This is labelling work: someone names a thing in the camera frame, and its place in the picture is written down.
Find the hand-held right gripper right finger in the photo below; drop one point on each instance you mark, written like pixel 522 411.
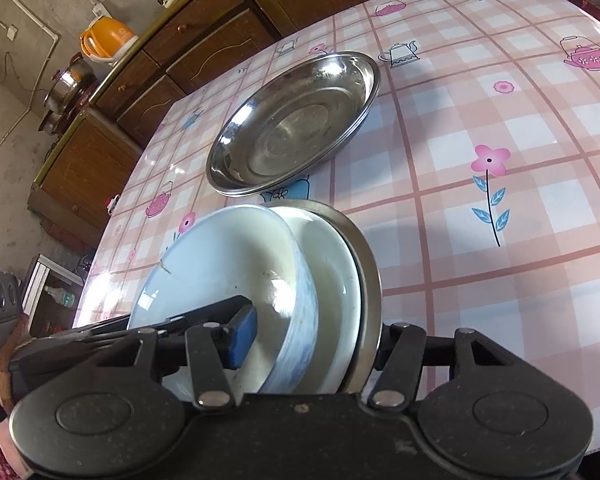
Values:
pixel 400 355

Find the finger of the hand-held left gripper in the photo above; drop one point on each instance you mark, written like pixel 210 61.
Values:
pixel 205 312

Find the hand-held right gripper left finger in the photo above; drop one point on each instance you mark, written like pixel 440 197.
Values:
pixel 242 335

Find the blue patterned white bowl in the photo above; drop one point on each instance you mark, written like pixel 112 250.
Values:
pixel 215 265

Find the steel bowl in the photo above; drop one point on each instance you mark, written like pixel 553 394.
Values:
pixel 367 280

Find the white bowl with green print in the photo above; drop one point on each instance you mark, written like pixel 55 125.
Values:
pixel 330 280

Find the large steel plate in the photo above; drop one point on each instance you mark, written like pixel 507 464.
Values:
pixel 352 130
pixel 250 194

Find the clear plastic bottle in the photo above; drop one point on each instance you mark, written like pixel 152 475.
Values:
pixel 60 295

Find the pink checked tablecloth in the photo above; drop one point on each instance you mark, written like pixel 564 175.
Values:
pixel 480 260

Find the small dark pot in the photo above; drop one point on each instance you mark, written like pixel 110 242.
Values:
pixel 52 122

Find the steel pot with lid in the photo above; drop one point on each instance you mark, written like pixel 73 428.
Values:
pixel 70 85

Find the orange electric kettle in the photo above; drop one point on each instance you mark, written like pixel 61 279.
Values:
pixel 110 37

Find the white shelf frame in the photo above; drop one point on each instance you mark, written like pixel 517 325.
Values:
pixel 35 280

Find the white wall socket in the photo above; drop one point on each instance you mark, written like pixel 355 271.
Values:
pixel 11 32

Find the white wall power strip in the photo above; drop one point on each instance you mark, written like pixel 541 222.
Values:
pixel 100 11

